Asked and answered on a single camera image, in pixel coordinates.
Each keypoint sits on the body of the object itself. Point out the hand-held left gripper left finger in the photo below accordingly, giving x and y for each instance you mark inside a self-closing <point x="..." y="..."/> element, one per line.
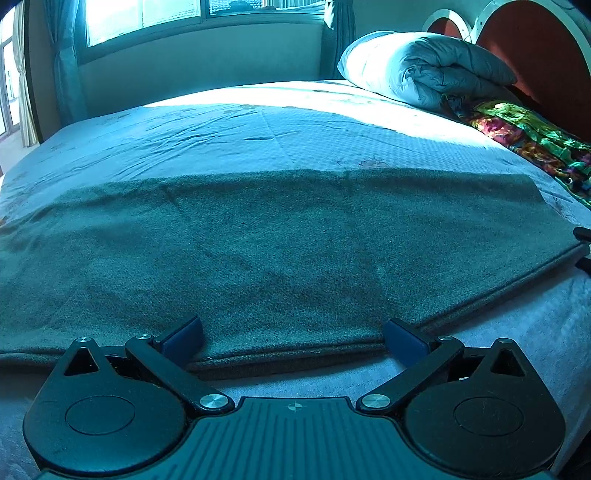
<point x="185" y="339"/>

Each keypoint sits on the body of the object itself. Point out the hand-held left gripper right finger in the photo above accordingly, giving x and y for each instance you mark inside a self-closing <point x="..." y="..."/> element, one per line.
<point x="400" y="339"/>

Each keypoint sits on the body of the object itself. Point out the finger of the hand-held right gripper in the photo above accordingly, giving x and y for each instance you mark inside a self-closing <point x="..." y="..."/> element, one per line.
<point x="586" y="268"/>
<point x="584" y="234"/>

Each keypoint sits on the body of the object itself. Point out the grey-green pants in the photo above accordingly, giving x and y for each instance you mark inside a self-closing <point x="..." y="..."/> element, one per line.
<point x="277" y="258"/>

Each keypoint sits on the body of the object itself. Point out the colourful patterned cloth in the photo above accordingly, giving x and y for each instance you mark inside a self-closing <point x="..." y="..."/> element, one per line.
<point x="535" y="138"/>

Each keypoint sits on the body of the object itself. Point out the red and white headboard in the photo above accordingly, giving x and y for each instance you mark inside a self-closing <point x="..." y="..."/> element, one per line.
<point x="545" y="50"/>

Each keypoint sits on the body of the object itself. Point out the bed with pale sheet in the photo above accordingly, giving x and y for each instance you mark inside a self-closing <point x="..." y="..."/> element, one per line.
<point x="277" y="129"/>

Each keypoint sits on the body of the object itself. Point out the folded pale quilt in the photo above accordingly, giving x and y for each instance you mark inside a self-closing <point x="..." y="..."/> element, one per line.
<point x="415" y="69"/>

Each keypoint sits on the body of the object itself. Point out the teal curtain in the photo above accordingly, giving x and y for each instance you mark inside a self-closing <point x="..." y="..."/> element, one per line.
<point x="339" y="37"/>
<point x="67" y="69"/>

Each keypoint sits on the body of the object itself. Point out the white hallway curtain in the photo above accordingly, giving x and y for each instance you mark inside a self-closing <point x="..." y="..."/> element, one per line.
<point x="27" y="83"/>

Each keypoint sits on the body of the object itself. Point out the hallway window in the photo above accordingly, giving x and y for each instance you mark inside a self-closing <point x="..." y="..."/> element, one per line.
<point x="8" y="83"/>

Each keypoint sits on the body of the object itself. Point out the large bedroom window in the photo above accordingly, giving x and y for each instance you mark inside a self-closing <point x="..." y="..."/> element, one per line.
<point x="161" y="16"/>

